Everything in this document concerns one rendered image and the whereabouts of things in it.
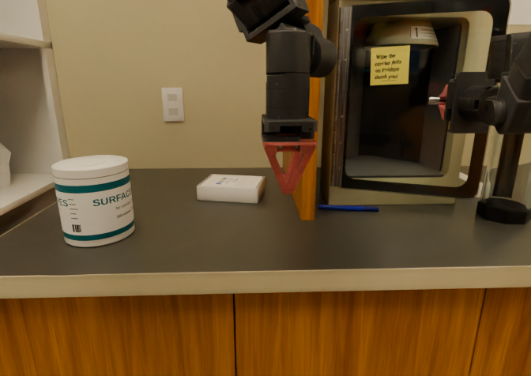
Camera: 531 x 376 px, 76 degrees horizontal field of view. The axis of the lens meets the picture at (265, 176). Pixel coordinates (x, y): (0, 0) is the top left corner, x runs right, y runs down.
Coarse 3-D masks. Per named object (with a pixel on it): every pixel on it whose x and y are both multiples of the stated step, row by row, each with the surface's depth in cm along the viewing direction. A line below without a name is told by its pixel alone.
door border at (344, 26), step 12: (348, 12) 71; (348, 24) 72; (348, 36) 72; (348, 48) 73; (348, 60) 74; (336, 84) 75; (336, 108) 77; (336, 120) 78; (336, 144) 79; (336, 156) 80; (336, 168) 81; (336, 180) 81
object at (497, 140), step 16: (496, 144) 73; (512, 144) 70; (528, 144) 69; (496, 160) 73; (512, 160) 71; (528, 160) 70; (496, 176) 73; (512, 176) 71; (528, 176) 70; (496, 192) 74; (512, 192) 72; (528, 192) 72; (496, 208) 74; (512, 208) 73; (528, 208) 73
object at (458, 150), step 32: (448, 0) 66; (480, 0) 64; (352, 32) 72; (384, 32) 70; (416, 32) 69; (448, 32) 67; (480, 32) 65; (352, 64) 74; (416, 64) 70; (448, 64) 68; (480, 64) 67; (352, 96) 75; (384, 96) 73; (416, 96) 72; (352, 128) 77; (384, 128) 75; (416, 128) 73; (448, 128) 71; (352, 160) 79; (384, 160) 77; (416, 160) 75; (448, 160) 73; (480, 160) 71; (416, 192) 76; (448, 192) 74
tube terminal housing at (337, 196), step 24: (336, 0) 75; (360, 0) 72; (384, 0) 72; (408, 0) 73; (336, 24) 75; (336, 48) 75; (336, 72) 76; (336, 192) 84; (360, 192) 84; (384, 192) 84
